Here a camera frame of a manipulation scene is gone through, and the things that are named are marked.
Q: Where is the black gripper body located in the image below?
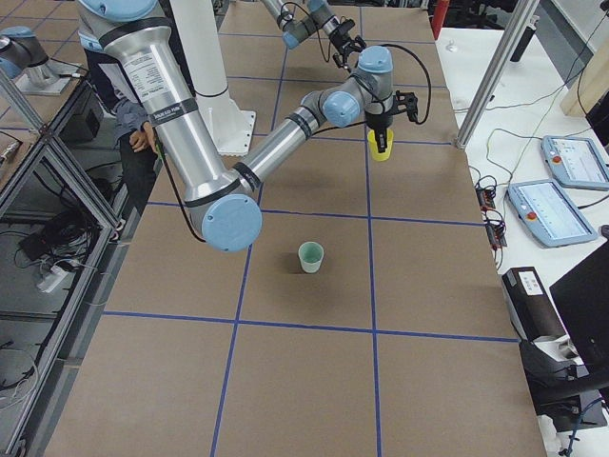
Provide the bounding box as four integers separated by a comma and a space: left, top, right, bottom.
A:
365, 110, 393, 130
330, 19, 355, 46

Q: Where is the black monitor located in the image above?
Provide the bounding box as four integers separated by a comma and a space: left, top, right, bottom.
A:
550, 242, 608, 371

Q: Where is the seated person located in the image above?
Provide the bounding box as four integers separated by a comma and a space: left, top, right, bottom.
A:
85, 49, 157, 214

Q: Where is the red cylinder bottle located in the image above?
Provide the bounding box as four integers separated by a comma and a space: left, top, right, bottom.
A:
431, 0, 450, 40

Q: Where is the black power box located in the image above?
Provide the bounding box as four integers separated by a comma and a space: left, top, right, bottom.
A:
501, 267, 566, 343

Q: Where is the blue teach pendant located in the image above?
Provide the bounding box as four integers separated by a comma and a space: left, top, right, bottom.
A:
507, 179, 598, 248
541, 135, 608, 190

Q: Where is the near blue teach pendant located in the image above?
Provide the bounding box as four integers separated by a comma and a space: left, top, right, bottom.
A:
507, 179, 598, 248

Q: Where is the yellow plastic cup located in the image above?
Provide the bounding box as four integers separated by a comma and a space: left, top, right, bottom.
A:
366, 129, 394, 162

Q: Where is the aluminium frame post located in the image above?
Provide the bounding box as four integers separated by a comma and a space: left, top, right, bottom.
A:
455, 0, 540, 149

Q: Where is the green plastic cup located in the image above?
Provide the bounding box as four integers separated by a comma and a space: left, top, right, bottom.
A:
298, 241, 324, 273

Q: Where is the far blue teach pendant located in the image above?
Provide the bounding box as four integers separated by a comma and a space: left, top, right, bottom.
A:
541, 135, 608, 190

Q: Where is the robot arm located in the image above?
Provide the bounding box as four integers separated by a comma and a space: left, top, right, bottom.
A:
77, 1, 395, 252
262, 0, 366, 72

